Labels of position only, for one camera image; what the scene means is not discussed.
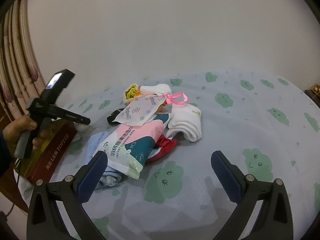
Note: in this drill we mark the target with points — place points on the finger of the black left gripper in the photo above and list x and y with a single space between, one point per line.
70 116
57 84

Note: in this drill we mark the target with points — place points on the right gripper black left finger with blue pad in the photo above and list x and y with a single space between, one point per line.
44 218

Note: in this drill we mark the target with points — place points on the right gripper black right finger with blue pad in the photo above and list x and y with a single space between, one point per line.
274 220

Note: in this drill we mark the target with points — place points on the red gold toffee tin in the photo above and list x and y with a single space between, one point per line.
42 163

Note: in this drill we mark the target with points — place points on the pink teal wipes pack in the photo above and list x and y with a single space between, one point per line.
128 147

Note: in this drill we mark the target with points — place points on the white packet pink ribbon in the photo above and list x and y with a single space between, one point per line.
143 108

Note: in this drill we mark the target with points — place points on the red white cloth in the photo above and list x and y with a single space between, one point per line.
162 147

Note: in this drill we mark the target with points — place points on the white socks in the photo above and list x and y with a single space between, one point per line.
185 119

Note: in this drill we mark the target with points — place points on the person's left hand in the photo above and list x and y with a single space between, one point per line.
13 131

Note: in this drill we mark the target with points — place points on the beige floral curtain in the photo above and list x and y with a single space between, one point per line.
21 78

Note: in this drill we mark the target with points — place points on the white sock yellow trim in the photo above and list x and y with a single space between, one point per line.
158 90

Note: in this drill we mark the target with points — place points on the orange plush toy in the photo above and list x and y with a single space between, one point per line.
138 93

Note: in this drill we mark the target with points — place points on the rolled light blue towel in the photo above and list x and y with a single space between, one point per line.
110 177

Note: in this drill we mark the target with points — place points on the dark wooden side furniture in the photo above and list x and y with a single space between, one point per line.
314 94

